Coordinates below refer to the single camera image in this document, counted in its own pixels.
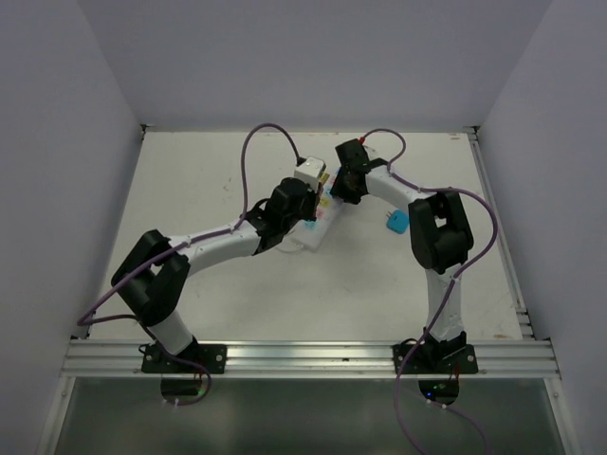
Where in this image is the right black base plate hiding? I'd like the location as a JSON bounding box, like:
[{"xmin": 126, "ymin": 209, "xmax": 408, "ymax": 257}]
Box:
[{"xmin": 392, "ymin": 343, "xmax": 479, "ymax": 375}]

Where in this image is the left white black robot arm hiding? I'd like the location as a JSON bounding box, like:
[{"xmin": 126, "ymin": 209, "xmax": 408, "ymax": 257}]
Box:
[{"xmin": 111, "ymin": 177, "xmax": 322, "ymax": 373}]

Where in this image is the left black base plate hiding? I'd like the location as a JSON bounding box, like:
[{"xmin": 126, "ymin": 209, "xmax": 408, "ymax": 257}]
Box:
[{"xmin": 138, "ymin": 341, "xmax": 228, "ymax": 374}]

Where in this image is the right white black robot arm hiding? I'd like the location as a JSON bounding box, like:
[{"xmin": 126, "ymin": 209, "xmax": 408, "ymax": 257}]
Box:
[{"xmin": 331, "ymin": 139, "xmax": 474, "ymax": 374}]

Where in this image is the blue plug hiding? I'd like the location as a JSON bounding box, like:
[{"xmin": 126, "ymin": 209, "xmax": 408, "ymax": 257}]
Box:
[{"xmin": 386, "ymin": 209, "xmax": 410, "ymax": 235}]

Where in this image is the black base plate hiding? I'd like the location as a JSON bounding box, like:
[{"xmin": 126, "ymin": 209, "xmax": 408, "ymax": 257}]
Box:
[
  {"xmin": 392, "ymin": 343, "xmax": 479, "ymax": 375},
  {"xmin": 138, "ymin": 341, "xmax": 228, "ymax": 374}
]

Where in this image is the aluminium front rail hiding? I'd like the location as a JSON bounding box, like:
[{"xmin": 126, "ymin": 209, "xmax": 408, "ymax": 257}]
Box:
[{"xmin": 61, "ymin": 339, "xmax": 560, "ymax": 379}]

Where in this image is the white power strip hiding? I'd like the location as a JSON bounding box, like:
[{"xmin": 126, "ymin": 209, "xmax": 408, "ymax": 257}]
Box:
[{"xmin": 297, "ymin": 169, "xmax": 343, "ymax": 251}]

